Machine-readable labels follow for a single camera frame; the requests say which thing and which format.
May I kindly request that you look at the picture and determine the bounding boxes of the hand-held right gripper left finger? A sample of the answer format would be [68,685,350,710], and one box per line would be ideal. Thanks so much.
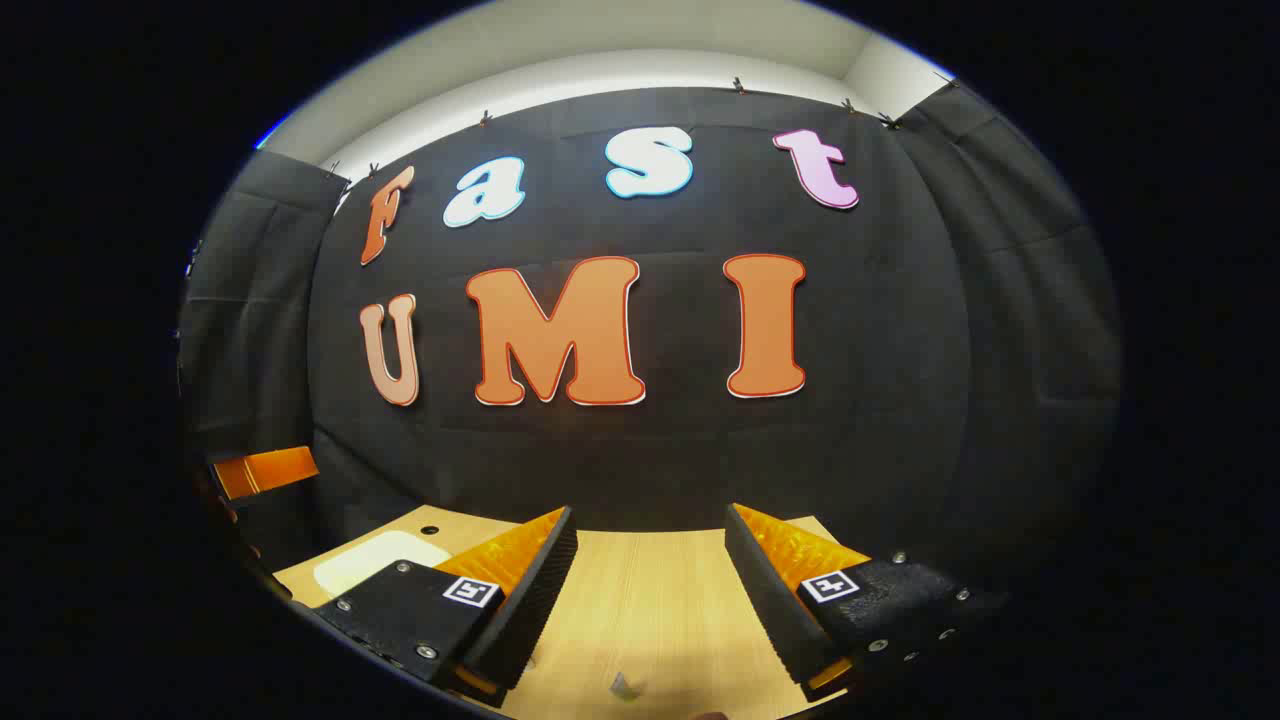
[312,505,581,709]

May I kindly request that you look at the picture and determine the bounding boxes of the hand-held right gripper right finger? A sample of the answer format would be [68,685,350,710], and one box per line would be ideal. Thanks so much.
[723,502,1009,704]

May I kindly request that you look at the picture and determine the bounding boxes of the cream suitcase with grey lining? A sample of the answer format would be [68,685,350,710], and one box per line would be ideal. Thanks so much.
[313,530,453,599]

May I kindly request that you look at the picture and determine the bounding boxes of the black backdrop cloth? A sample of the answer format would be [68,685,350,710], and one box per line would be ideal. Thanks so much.
[178,85,1123,601]

